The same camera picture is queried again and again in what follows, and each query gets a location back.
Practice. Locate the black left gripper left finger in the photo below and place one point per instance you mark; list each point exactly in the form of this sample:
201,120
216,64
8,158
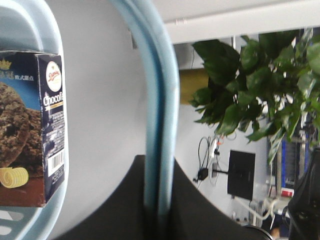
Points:
122,215

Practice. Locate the black monitor on stand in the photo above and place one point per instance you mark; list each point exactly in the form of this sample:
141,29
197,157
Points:
241,172

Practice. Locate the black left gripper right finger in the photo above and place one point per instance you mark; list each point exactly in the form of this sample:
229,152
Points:
185,214

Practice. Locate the chocolate cookie box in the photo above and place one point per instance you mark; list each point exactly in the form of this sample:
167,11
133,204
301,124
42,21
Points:
32,128

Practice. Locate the light blue plastic basket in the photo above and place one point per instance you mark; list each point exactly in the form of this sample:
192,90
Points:
162,78

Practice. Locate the potted green plant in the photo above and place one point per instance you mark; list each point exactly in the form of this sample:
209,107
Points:
268,85

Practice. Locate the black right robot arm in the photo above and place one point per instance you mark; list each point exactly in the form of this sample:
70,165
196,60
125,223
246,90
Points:
304,207

